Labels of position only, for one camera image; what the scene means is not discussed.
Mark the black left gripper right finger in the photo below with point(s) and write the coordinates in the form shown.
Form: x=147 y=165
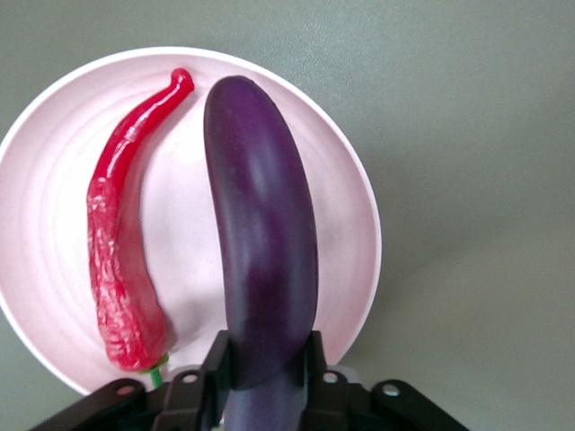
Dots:
x=332 y=404

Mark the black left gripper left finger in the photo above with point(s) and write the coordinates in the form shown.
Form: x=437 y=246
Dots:
x=188 y=404

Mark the purple eggplant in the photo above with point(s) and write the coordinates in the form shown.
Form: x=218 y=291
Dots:
x=265 y=224

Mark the red chili pepper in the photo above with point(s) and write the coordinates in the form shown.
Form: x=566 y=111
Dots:
x=121 y=278

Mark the pink round plate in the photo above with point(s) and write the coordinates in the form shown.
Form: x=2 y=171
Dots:
x=45 y=224

